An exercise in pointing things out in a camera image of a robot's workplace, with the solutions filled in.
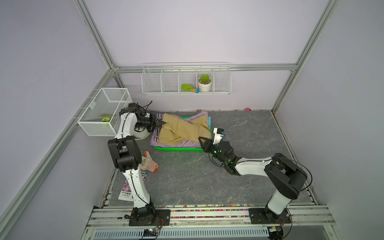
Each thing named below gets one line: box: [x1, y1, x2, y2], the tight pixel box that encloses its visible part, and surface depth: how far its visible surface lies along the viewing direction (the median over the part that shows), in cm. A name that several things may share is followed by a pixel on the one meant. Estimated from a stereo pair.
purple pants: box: [150, 111, 211, 148], surface depth 91 cm
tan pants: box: [158, 113, 212, 144], surface depth 90 cm
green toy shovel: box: [181, 84, 200, 93], surface depth 101 cm
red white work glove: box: [140, 150, 160, 173], surface depth 93 cm
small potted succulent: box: [197, 74, 213, 92], surface depth 93 cm
